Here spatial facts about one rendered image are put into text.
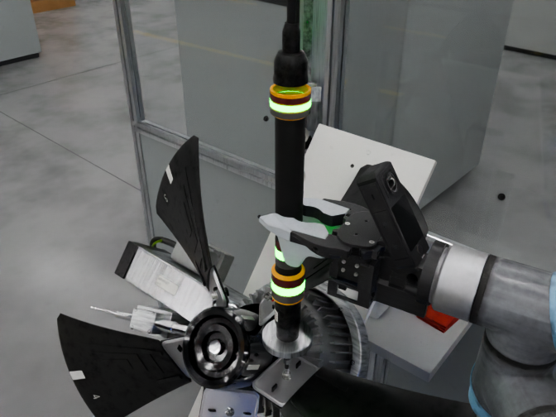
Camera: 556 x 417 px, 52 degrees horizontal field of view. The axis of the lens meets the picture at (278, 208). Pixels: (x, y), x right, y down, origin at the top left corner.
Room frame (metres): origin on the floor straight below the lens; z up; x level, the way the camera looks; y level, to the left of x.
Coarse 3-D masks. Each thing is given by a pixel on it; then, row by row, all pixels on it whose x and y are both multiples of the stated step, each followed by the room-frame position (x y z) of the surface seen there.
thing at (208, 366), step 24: (216, 312) 0.62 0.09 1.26; (240, 312) 0.62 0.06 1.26; (192, 336) 0.62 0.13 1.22; (216, 336) 0.61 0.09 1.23; (240, 336) 0.58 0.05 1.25; (192, 360) 0.59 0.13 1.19; (216, 360) 0.58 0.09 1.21; (240, 360) 0.56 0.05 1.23; (264, 360) 0.58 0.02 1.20; (216, 384) 0.55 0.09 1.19; (240, 384) 0.56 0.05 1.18
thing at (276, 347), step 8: (272, 320) 0.59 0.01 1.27; (264, 328) 0.58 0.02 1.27; (272, 328) 0.58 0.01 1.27; (304, 328) 0.58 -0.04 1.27; (264, 336) 0.56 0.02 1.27; (272, 336) 0.56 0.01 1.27; (304, 336) 0.56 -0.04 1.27; (312, 336) 0.56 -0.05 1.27; (264, 344) 0.55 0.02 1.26; (272, 344) 0.55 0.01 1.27; (280, 344) 0.55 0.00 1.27; (288, 344) 0.55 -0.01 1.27; (296, 344) 0.55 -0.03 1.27; (304, 344) 0.55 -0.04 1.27; (272, 352) 0.54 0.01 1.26; (280, 352) 0.53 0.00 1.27; (288, 352) 0.53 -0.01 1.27; (296, 352) 0.53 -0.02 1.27; (304, 352) 0.54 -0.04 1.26
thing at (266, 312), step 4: (264, 300) 0.68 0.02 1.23; (260, 304) 0.68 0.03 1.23; (264, 304) 0.67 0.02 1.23; (268, 304) 0.66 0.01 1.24; (260, 308) 0.66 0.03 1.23; (264, 308) 0.66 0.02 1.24; (268, 308) 0.64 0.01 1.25; (260, 312) 0.65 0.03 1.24; (264, 312) 0.64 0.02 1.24; (268, 312) 0.63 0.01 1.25; (272, 312) 0.61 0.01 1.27; (260, 316) 0.63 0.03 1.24; (264, 316) 0.62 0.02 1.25; (268, 316) 0.61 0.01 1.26; (260, 320) 0.62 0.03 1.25; (264, 320) 0.61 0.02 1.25; (260, 324) 0.61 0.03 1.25
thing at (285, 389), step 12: (276, 360) 0.60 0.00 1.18; (300, 360) 0.60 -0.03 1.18; (264, 372) 0.57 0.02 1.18; (276, 372) 0.58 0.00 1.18; (300, 372) 0.58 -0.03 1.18; (312, 372) 0.58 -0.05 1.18; (252, 384) 0.55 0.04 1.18; (264, 384) 0.55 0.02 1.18; (288, 384) 0.55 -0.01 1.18; (300, 384) 0.55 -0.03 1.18; (276, 396) 0.53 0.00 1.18; (288, 396) 0.53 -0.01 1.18
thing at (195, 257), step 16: (192, 144) 0.85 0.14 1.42; (176, 160) 0.88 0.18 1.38; (192, 160) 0.83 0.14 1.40; (176, 176) 0.87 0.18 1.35; (192, 176) 0.82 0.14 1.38; (160, 192) 0.91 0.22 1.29; (176, 192) 0.85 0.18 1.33; (192, 192) 0.80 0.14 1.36; (160, 208) 0.91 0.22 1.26; (176, 208) 0.85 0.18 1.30; (192, 208) 0.79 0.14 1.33; (176, 224) 0.85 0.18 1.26; (192, 224) 0.78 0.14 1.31; (192, 240) 0.78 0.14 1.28; (192, 256) 0.79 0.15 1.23; (208, 256) 0.71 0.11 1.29; (208, 272) 0.71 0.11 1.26; (208, 288) 0.74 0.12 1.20
